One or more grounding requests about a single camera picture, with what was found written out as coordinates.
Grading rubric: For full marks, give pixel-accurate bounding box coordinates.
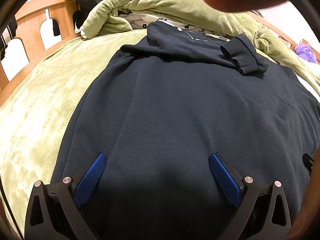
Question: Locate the purple plush toy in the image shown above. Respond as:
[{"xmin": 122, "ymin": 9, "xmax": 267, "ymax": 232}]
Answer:
[{"xmin": 294, "ymin": 43, "xmax": 318, "ymax": 63}]

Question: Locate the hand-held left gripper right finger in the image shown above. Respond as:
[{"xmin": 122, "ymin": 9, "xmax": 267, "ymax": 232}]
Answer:
[{"xmin": 209, "ymin": 152, "xmax": 292, "ymax": 240}]

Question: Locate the wooden bed frame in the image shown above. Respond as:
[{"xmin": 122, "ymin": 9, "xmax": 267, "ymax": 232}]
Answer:
[{"xmin": 0, "ymin": 0, "xmax": 313, "ymax": 107}]

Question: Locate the striped dark cloth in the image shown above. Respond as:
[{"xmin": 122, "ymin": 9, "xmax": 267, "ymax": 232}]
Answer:
[{"xmin": 0, "ymin": 20, "xmax": 18, "ymax": 62}]

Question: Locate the green and white floral quilt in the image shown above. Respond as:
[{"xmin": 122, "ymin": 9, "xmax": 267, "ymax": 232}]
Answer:
[{"xmin": 80, "ymin": 0, "xmax": 320, "ymax": 90}]

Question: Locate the green plush bed sheet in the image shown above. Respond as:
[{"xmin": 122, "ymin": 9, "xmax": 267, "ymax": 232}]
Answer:
[{"xmin": 0, "ymin": 29, "xmax": 150, "ymax": 233}]

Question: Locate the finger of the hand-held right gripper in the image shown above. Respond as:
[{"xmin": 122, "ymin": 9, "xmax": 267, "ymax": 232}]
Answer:
[{"xmin": 302, "ymin": 152, "xmax": 315, "ymax": 174}]

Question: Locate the black sweatshirt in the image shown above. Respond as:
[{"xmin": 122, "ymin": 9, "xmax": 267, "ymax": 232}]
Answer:
[{"xmin": 50, "ymin": 21, "xmax": 320, "ymax": 240}]

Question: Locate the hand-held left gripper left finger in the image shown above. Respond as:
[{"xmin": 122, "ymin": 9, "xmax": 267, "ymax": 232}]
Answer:
[{"xmin": 25, "ymin": 152, "xmax": 107, "ymax": 240}]

